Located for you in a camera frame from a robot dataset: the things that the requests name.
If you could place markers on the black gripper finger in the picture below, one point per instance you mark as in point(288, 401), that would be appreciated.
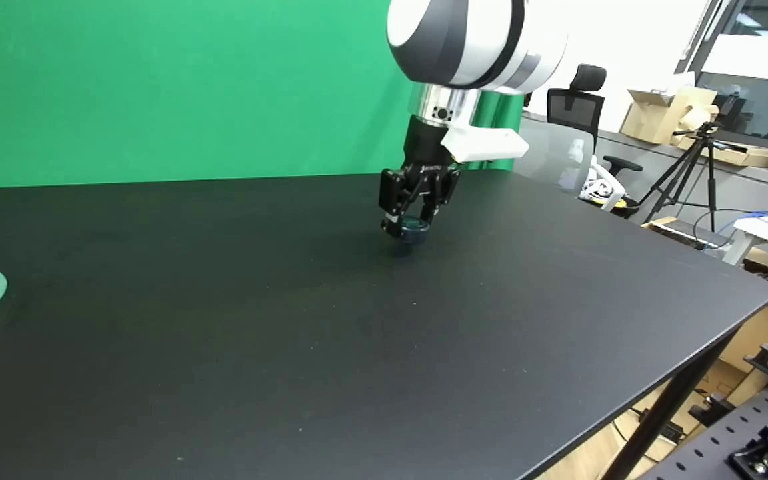
point(440, 186)
point(392, 200)

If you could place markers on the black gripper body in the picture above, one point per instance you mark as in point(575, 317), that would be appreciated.
point(427, 148)

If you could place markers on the blue measuring tape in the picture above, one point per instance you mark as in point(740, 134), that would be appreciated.
point(415, 225)

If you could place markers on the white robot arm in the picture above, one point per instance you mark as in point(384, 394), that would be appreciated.
point(477, 41)

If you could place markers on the black office chair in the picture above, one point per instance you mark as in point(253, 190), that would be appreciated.
point(575, 108)

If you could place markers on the cardboard box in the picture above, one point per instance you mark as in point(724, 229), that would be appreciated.
point(667, 116)

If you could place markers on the green curtain backdrop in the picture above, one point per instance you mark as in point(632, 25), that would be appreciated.
point(172, 88)

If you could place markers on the black table leg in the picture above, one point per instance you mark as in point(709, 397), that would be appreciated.
point(667, 402)

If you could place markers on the black perforated breadboard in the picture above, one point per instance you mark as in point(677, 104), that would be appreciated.
point(713, 449)

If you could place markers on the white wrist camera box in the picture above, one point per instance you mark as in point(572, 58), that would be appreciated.
point(487, 145)

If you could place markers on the black camera tripod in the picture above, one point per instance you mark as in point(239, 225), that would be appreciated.
point(692, 173)

